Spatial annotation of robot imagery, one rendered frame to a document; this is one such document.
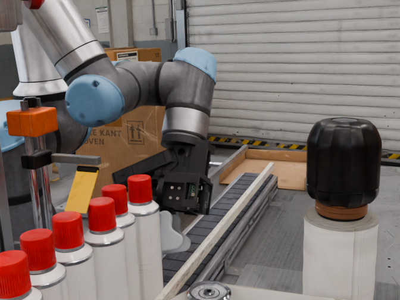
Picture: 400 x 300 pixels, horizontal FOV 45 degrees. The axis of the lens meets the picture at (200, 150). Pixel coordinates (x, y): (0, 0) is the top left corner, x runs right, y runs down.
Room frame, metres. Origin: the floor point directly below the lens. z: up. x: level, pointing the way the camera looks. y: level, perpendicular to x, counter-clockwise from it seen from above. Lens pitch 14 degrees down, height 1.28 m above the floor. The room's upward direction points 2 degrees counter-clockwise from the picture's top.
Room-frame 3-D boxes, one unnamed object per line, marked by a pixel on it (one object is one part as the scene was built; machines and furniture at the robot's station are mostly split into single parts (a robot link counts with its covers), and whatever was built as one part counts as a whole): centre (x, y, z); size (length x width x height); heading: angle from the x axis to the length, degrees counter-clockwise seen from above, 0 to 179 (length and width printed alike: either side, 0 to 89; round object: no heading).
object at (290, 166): (1.50, -0.23, 0.85); 0.30 x 0.26 x 0.04; 159
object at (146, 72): (0.83, 0.11, 1.20); 0.11 x 0.11 x 0.08; 73
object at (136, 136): (1.31, 0.16, 0.99); 0.30 x 0.24 x 0.27; 158
